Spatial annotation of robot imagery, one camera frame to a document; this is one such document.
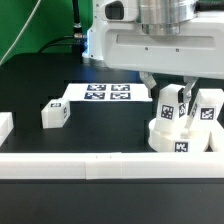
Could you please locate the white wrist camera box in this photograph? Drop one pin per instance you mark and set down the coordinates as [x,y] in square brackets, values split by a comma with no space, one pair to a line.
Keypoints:
[116,10]

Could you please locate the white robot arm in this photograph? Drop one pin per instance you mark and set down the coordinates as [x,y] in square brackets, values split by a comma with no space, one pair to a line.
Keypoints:
[156,18]

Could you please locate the white front fence wall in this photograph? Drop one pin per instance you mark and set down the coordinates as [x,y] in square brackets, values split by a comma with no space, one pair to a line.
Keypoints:
[88,166]

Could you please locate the white fence wall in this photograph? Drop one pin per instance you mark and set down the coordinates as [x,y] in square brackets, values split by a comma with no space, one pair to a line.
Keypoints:
[6,125]
[88,166]

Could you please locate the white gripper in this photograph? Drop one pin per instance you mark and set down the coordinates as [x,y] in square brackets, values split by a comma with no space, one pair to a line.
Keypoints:
[198,50]

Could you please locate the white marker sheet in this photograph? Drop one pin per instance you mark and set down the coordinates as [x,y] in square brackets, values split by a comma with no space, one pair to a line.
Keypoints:
[105,92]

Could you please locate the white round stool seat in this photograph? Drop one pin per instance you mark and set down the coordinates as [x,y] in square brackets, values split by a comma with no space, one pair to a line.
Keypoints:
[194,141]

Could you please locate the white left fence wall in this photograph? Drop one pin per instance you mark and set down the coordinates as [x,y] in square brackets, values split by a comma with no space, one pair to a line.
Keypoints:
[6,125]

